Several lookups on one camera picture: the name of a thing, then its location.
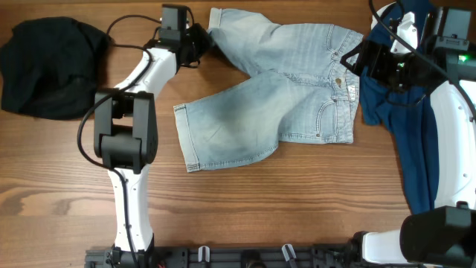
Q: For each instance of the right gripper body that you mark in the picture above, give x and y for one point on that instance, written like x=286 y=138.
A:
x=395 y=71

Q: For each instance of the black crumpled garment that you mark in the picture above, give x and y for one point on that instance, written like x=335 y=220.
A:
x=50 y=68

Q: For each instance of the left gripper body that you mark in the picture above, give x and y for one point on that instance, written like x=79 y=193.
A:
x=196 y=42

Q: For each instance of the light blue denim shorts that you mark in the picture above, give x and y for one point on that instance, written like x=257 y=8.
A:
x=297 y=91

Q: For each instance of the dark blue t-shirt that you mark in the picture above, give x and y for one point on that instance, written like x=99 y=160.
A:
x=409 y=130

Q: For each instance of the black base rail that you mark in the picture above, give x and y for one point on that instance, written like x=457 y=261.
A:
x=286 y=256

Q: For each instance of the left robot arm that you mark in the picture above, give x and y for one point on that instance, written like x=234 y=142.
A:
x=126 y=131

